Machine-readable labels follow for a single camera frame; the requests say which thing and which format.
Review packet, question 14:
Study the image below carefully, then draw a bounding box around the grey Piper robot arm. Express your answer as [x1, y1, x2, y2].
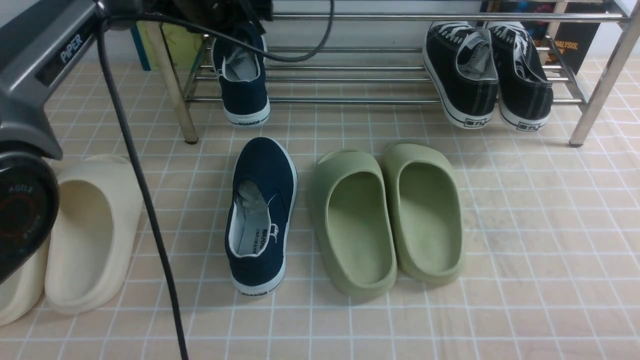
[1, 0, 274, 281]

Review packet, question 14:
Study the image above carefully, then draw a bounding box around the chrome metal shoe rack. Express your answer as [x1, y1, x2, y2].
[140, 0, 639, 148]

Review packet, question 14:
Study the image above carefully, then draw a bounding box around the left green foam slipper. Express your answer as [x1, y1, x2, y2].
[306, 148, 398, 301]

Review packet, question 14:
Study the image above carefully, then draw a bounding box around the green foam slipper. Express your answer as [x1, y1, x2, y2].
[381, 140, 465, 286]
[306, 148, 398, 301]

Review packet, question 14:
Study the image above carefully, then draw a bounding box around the right green foam slipper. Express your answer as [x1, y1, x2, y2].
[381, 140, 465, 286]

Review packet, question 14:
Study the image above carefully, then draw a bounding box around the left black canvas sneaker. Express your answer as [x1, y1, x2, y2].
[422, 21, 499, 130]

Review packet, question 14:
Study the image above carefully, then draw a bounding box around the black canvas sneaker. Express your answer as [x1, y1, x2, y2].
[422, 21, 499, 130]
[486, 22, 554, 133]

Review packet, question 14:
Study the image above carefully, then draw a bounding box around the blue and yellow poster board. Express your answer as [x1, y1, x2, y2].
[130, 22, 202, 71]

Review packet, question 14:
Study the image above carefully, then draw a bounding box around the right black canvas sneaker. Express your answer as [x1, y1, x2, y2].
[486, 22, 554, 133]

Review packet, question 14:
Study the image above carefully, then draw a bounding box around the right cream foam slipper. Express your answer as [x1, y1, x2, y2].
[45, 154, 143, 315]

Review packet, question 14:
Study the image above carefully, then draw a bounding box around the cream foam slipper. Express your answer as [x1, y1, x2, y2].
[45, 154, 143, 315]
[0, 239, 50, 327]

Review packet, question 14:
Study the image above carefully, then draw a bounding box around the dark printed book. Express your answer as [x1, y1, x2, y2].
[480, 0, 608, 78]

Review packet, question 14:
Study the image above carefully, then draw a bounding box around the left cream foam slipper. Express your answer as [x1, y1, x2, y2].
[0, 239, 50, 327]

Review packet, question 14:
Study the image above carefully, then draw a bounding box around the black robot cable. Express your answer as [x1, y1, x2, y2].
[95, 0, 335, 360]

